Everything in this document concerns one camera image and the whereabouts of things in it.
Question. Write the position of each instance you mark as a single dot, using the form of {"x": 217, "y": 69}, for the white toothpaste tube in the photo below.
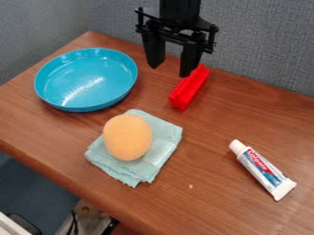
{"x": 273, "y": 181}

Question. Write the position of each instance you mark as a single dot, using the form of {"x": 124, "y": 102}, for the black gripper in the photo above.
{"x": 175, "y": 22}

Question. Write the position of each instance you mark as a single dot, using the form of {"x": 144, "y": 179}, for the tan table leg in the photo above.
{"x": 86, "y": 220}

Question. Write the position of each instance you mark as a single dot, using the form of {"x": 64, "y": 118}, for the blue plate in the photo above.
{"x": 85, "y": 79}

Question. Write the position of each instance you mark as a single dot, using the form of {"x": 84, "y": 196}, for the orange mango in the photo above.
{"x": 127, "y": 137}

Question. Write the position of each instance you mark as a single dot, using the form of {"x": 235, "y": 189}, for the red block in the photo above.
{"x": 188, "y": 87}

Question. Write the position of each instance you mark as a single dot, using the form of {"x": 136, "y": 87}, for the light blue folded cloth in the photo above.
{"x": 141, "y": 170}

